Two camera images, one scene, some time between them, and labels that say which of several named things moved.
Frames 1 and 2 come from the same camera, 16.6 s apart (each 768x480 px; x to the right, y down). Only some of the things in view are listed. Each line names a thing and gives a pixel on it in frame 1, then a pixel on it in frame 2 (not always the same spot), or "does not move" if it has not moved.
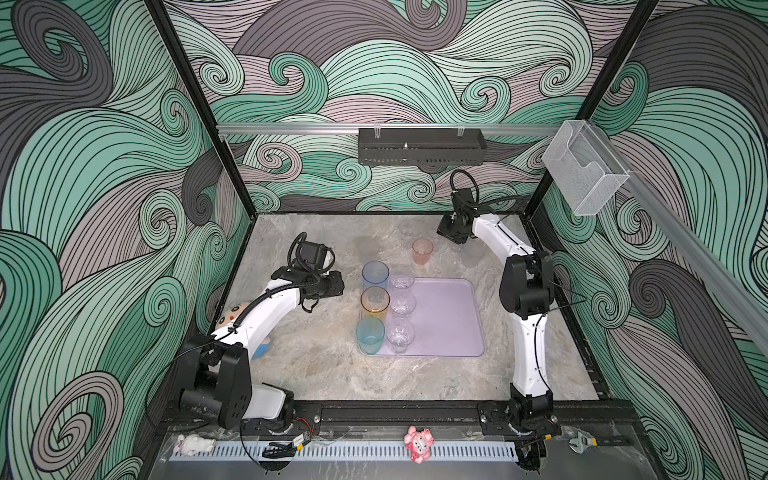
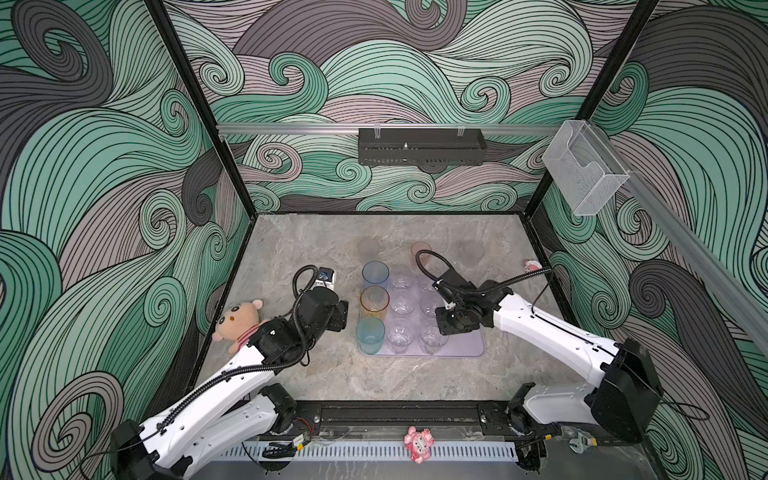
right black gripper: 442,229 to 444,326
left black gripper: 336,284 to 339,316
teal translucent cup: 370,335 does not move
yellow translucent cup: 374,302 does not move
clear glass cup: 401,280 does not move
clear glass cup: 400,334 does not move
